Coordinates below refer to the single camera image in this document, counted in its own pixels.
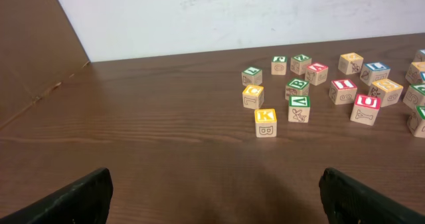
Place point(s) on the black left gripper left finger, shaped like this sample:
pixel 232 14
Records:
pixel 86 200

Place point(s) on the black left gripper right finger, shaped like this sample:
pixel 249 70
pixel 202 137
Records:
pixel 348 201

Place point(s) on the red I letter block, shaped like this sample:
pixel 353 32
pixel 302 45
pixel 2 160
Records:
pixel 342 91

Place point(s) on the red A letter block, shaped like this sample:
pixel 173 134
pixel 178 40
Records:
pixel 316 73

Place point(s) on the blue 2 number block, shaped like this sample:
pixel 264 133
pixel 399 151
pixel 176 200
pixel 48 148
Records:
pixel 419 56

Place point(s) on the red U block left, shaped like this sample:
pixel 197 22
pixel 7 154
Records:
pixel 365 109

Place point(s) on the green N letter block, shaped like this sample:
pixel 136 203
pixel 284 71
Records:
pixel 416 122

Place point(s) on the green V letter block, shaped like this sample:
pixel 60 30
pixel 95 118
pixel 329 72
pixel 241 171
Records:
pixel 299 109

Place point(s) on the yellow K block left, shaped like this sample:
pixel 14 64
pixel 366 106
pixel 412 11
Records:
pixel 265 123

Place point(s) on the yellow S letter block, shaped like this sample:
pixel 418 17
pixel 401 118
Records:
pixel 387 90

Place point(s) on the green B letter block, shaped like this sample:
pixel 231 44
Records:
pixel 296 87

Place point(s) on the green R letter block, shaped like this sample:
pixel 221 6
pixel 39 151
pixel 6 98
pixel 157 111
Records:
pixel 415 95

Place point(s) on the blue L block middle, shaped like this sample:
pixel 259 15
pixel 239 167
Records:
pixel 374 71

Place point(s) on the yellow block top middle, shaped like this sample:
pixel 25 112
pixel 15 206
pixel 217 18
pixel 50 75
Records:
pixel 350 63

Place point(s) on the yellow C letter block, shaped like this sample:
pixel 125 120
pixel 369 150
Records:
pixel 253 97

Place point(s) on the yellow O letter block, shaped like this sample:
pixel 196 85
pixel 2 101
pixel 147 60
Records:
pixel 413 73

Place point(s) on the green Z letter block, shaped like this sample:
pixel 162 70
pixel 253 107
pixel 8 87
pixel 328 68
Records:
pixel 299 63

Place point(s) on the blue P letter block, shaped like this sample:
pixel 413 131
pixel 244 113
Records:
pixel 422 77

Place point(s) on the green J block far left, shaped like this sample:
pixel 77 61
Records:
pixel 279 65

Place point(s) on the green L letter block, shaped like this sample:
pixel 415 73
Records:
pixel 252 75

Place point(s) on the brown cardboard panel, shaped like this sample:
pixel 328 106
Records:
pixel 39 49

